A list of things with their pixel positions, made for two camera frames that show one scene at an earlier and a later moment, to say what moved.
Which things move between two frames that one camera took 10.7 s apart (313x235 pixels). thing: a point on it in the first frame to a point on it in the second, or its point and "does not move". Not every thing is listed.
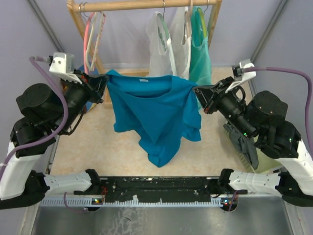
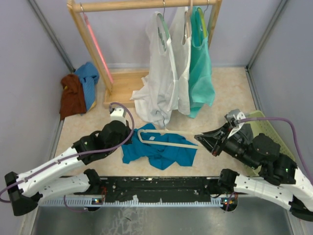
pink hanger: [98, 41] to [97, 44]
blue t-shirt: [163, 109] to [161, 156]
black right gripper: [218, 91] to [210, 139]
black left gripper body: [78, 94] to [125, 135]
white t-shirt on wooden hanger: [180, 28] does not move
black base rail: [121, 189] does not move
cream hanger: [91, 68] to [141, 131]
